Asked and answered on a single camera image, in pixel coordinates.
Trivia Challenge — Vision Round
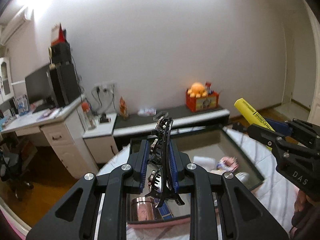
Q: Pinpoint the yellow highlighter marker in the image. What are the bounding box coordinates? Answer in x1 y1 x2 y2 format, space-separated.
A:
234 98 274 131

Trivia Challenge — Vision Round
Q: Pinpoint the white astronaut figurine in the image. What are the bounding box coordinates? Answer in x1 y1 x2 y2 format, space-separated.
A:
235 172 249 188

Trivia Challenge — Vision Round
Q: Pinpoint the rose gold metal cup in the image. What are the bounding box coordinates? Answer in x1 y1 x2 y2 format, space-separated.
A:
130 197 162 222

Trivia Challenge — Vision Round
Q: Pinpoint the pink block toy pig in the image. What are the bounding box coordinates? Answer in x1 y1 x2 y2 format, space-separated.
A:
216 157 239 172

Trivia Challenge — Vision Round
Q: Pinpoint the white USB charger plug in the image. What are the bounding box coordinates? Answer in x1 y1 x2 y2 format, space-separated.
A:
193 156 216 170

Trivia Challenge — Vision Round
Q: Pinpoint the black hair claw clip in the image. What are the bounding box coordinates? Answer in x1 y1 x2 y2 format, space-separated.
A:
145 118 185 207

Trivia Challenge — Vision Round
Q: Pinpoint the person right hand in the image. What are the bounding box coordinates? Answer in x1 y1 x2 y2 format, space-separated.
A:
289 190 319 239

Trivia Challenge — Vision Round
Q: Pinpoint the striped white round tablecloth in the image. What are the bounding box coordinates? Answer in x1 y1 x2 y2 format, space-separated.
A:
98 127 297 239

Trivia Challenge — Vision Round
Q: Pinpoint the red toy storage crate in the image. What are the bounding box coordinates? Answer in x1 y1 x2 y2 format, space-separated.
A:
185 92 219 112

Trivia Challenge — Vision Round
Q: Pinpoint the white side cabinet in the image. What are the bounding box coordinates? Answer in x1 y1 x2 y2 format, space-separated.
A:
82 113 119 164

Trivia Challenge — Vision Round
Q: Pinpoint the orange octopus plush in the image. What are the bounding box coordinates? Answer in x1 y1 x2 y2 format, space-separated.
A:
187 82 208 98

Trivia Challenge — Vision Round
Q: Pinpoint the bottle with orange cap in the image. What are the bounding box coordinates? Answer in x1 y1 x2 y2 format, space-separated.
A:
81 101 96 130

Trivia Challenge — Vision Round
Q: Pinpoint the white desk with drawers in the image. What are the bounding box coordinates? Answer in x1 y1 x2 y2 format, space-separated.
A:
1 94 98 178

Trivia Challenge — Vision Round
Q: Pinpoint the black office chair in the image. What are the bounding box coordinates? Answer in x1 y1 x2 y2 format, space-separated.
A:
1 137 34 202

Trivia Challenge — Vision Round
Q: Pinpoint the black low TV bench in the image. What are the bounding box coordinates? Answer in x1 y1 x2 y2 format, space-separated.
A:
113 104 231 138

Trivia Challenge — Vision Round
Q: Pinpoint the orange snack bag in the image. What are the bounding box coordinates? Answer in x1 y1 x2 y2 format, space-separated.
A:
119 97 129 119

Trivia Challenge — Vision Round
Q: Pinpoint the white smartphone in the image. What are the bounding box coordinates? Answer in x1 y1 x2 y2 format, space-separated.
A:
153 111 168 121

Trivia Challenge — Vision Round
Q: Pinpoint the pink tissue pack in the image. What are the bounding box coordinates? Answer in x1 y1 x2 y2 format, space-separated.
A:
137 108 157 116

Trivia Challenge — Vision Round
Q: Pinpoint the black computer tower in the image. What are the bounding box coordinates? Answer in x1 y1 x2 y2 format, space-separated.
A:
48 63 81 108

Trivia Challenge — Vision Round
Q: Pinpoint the black computer monitor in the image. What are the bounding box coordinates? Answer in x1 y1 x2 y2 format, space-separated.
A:
25 64 54 108

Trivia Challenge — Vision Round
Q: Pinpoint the white glass-door cabinet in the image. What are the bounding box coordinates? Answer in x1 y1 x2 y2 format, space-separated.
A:
0 57 14 103

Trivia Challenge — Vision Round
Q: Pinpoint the black speaker box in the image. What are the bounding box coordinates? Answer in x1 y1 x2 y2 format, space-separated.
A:
51 42 72 64

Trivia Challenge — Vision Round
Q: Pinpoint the red desk calendar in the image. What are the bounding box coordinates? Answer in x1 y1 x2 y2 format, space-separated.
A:
51 23 66 46

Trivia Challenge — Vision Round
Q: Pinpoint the white air conditioner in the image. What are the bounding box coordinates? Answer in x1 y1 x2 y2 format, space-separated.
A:
1 7 33 46

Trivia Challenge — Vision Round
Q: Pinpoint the wall power outlet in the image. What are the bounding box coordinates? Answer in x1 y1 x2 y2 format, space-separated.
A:
94 81 117 93

